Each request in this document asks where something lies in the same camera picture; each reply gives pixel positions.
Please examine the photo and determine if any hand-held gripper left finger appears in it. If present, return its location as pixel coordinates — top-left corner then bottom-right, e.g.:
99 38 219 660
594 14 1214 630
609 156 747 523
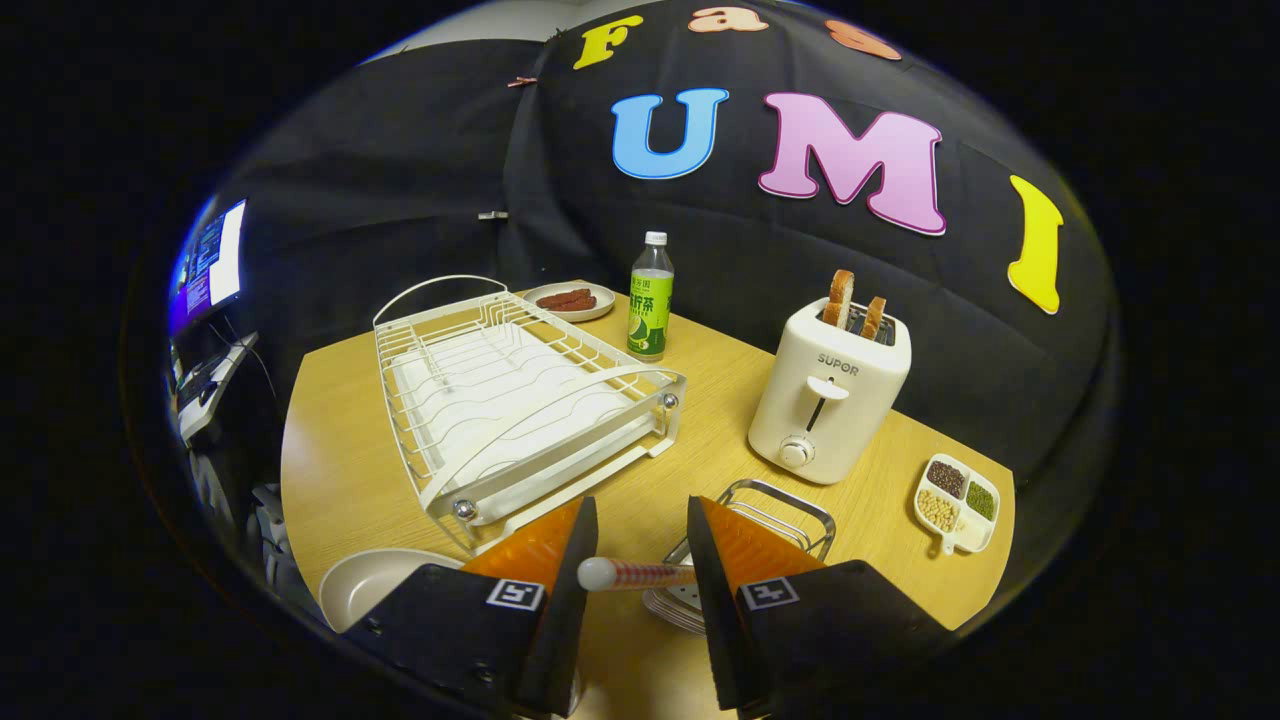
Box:
345 496 599 719

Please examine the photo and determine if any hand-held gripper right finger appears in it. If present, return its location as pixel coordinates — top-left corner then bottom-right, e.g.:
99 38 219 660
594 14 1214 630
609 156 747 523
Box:
686 495 951 719

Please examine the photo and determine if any metal wire basket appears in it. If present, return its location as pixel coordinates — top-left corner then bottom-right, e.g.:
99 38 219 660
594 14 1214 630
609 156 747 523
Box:
643 478 837 637

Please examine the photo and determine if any spoon with red checked handle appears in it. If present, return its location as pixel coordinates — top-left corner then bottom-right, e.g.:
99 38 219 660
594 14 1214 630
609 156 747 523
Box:
578 557 697 592

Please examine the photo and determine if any grey plate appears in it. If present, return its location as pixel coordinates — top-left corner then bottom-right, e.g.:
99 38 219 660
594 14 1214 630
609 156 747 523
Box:
318 548 466 634

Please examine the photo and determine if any white wire dish rack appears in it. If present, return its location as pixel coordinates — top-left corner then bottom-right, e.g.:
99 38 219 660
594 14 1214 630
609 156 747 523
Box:
372 274 689 554

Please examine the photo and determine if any white divided bean dish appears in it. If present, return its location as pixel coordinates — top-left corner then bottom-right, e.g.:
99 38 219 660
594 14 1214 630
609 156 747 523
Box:
912 453 1001 557

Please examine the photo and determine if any white toaster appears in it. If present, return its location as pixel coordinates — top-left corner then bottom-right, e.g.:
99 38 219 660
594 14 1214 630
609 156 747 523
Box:
747 296 913 486

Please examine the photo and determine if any small beige saucer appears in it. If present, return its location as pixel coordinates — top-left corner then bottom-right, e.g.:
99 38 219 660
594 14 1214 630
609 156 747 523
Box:
522 281 617 323

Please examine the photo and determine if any green label drink bottle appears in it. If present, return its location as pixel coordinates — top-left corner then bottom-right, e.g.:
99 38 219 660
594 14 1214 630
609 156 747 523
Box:
627 231 676 363

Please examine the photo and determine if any grey side desk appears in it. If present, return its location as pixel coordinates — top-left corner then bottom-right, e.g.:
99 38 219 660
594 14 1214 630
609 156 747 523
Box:
172 330 263 449

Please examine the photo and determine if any black backdrop cloth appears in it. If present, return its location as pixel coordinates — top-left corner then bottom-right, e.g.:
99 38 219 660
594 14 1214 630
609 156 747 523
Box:
200 0 1121 491

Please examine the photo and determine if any computer monitor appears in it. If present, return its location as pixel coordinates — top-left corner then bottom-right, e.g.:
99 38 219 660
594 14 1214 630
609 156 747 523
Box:
168 198 248 336

